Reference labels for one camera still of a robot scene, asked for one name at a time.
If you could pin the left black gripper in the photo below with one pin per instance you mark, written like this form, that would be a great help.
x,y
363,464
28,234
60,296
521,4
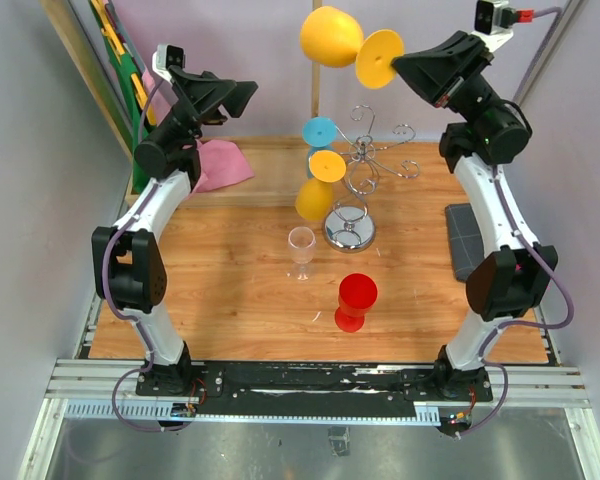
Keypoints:
x,y
205,94

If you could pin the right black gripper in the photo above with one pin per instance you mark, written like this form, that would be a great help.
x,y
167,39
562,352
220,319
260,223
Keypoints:
x,y
443,74

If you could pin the blue plastic wine glass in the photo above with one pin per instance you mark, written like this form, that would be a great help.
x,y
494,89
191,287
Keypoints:
x,y
318,133

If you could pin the yellow wine glass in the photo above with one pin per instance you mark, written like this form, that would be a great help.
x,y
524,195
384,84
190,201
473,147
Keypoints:
x,y
332,38
316,196

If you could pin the clear wine glass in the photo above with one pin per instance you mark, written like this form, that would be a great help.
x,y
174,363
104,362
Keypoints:
x,y
301,243

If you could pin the red plastic wine glass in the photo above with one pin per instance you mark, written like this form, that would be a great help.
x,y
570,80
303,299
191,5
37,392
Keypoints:
x,y
357,295

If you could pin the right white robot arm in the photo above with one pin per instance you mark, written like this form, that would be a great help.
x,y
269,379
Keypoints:
x,y
514,273

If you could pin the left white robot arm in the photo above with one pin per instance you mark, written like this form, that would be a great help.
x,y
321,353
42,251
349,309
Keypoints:
x,y
129,272

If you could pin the chrome wine glass rack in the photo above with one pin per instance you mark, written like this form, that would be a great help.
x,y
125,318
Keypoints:
x,y
349,227

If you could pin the green garment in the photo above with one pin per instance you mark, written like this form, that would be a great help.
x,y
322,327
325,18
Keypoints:
x,y
130,90

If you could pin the pink garment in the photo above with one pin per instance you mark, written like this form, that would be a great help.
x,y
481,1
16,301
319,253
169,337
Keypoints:
x,y
222,162

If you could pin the yellow clothes hanger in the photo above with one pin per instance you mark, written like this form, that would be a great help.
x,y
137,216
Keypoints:
x,y
125,55

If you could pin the grey folded cloth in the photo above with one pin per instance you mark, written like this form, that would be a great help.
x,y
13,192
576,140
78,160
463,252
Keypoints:
x,y
464,240

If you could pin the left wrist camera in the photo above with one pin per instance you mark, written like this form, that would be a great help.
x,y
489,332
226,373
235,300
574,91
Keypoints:
x,y
165,57

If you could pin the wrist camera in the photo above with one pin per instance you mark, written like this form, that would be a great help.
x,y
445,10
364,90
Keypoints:
x,y
493,22
165,57

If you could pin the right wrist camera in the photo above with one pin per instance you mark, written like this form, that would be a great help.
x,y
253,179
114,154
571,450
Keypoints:
x,y
493,22

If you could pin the wooden clothes rack frame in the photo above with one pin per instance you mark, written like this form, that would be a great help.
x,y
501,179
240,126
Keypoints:
x,y
279,161

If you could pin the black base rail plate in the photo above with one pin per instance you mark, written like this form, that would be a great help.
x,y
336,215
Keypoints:
x,y
311,391

